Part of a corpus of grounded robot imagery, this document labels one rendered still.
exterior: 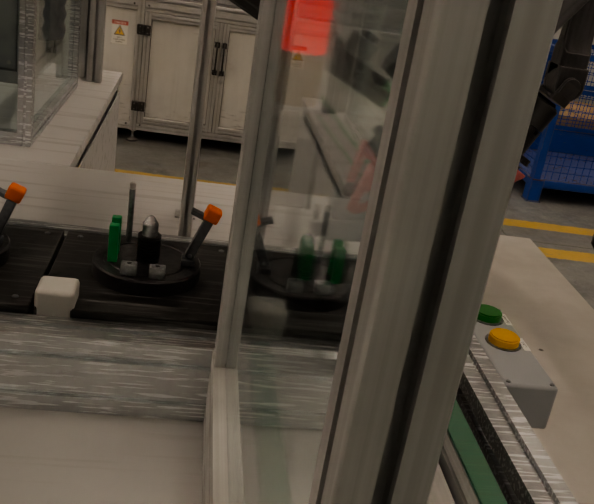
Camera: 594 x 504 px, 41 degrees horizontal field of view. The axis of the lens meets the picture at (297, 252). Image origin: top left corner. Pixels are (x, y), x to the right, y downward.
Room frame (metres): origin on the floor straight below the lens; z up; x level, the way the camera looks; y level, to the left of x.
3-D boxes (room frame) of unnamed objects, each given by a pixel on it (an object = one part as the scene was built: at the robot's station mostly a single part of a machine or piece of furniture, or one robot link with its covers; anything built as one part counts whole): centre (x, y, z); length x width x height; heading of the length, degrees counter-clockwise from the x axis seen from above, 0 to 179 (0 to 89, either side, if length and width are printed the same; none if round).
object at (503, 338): (0.94, -0.29, 0.96); 0.04 x 0.04 x 0.02
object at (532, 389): (0.94, -0.29, 0.93); 0.21 x 0.07 x 0.06; 9
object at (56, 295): (0.95, 0.19, 1.01); 0.24 x 0.24 x 0.13; 9
